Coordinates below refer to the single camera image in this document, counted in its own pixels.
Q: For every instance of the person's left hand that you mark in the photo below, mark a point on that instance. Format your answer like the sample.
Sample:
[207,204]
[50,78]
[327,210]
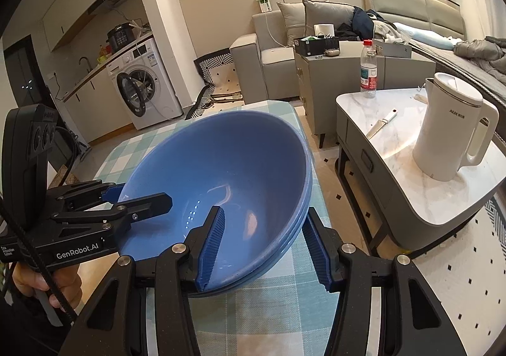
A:
[31,281]

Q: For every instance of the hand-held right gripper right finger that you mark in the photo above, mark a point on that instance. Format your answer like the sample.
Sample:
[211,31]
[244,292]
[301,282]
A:
[320,253]

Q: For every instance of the blue bowl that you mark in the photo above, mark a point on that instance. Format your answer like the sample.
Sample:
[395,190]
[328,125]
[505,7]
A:
[294,227]
[221,166]
[303,203]

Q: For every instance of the white paper roll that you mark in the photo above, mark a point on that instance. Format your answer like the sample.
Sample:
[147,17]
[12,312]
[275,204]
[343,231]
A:
[324,31]

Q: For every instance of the upper kitchen cabinets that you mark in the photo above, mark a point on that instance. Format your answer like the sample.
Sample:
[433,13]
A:
[79,4]

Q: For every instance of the clear water bottle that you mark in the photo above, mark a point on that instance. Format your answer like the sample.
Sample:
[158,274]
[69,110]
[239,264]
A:
[368,75]

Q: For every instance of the teal checkered tablecloth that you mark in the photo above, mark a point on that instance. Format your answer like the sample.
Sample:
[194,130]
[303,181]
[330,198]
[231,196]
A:
[276,300]

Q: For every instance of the black pressure cooker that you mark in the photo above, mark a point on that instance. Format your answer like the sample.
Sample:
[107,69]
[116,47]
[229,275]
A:
[118,37]

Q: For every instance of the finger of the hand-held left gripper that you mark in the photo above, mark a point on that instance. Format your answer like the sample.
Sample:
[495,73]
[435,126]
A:
[150,205]
[112,193]

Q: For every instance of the kitchen counter cabinet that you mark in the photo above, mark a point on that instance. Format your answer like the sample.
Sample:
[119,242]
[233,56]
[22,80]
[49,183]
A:
[95,103]

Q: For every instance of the grey bedside cabinet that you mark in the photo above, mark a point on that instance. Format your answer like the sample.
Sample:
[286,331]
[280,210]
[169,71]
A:
[328,95]

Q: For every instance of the white electric kettle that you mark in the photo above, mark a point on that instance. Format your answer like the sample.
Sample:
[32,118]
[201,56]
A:
[442,134]

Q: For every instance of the marble top coffee table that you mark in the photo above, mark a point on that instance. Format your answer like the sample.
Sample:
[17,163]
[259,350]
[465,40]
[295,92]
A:
[395,166]

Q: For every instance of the grey upholstered bed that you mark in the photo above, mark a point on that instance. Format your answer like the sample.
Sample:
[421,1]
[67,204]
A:
[415,4]

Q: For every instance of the light grey cushion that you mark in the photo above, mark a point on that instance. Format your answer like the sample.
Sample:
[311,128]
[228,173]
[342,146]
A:
[290,23]

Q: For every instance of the small clear stand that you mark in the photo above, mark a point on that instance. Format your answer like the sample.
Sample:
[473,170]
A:
[422,94]

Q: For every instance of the dark navy garment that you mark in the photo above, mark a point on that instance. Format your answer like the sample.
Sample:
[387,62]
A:
[363,23]

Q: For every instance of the dark grey cushion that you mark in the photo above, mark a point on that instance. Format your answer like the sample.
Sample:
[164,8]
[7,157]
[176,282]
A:
[328,16]

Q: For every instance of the white washing machine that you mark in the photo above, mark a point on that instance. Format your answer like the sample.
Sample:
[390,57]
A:
[158,79]

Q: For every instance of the grey padded jacket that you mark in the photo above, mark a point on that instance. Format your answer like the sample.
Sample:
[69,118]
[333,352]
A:
[482,53]

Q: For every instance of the grey sofa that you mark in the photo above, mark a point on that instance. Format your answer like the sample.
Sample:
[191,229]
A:
[253,63]

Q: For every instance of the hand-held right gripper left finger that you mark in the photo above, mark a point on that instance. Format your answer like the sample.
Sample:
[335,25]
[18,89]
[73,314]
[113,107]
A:
[209,249]

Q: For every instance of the yellow bottle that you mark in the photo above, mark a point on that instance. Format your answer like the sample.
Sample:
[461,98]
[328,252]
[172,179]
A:
[102,54]

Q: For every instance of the light blue pillow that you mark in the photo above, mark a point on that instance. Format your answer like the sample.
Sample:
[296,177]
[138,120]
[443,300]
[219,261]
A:
[427,37]

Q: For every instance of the black tissue box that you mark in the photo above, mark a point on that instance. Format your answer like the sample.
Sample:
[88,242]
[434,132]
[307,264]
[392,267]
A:
[312,46]

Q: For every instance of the dark door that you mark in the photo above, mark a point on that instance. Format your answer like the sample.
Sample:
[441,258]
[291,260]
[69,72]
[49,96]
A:
[23,71]

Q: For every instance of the kitchen faucet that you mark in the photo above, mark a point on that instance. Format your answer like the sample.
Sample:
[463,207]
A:
[85,63]

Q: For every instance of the grey flat box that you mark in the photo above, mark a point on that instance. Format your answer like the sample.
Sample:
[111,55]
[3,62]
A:
[395,49]

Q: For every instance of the small brown pouch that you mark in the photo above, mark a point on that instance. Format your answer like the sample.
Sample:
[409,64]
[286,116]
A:
[332,52]

